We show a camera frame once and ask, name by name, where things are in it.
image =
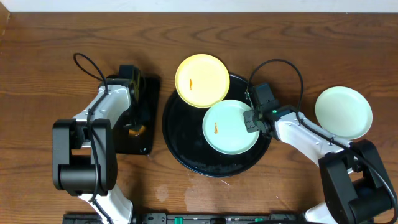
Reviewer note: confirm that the mint green plate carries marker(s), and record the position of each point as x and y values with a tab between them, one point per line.
224	128

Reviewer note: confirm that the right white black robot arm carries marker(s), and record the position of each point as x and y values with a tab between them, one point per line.
355	183

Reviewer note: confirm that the black round tray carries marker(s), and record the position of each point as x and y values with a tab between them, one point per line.
182	131

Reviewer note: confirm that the orange green sponge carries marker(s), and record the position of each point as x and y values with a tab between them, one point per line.
137	130

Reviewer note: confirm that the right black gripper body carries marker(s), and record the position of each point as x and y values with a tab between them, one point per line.
251	121

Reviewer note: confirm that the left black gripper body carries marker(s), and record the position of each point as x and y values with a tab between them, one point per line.
135	119

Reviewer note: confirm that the black rectangular tray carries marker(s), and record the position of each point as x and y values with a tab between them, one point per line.
143	144

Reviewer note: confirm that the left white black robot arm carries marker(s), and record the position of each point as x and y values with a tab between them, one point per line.
83	154

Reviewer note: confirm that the yellow plate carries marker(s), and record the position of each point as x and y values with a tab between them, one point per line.
202	80

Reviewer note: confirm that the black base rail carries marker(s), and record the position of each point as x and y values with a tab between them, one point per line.
163	218

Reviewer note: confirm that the light green plate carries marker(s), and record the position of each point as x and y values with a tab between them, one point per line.
344	112

